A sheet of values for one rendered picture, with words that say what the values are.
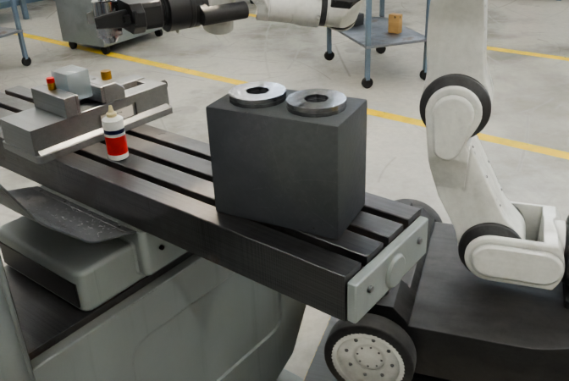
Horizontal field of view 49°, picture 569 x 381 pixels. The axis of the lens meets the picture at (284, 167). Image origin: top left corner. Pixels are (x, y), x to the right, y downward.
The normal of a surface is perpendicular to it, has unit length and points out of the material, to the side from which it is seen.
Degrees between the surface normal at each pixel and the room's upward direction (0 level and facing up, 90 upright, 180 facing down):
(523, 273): 90
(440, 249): 0
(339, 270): 0
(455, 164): 115
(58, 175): 90
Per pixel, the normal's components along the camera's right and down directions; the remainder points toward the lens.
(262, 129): -0.45, 0.41
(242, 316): 0.79, 0.24
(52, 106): -0.64, 0.36
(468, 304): -0.04, -0.90
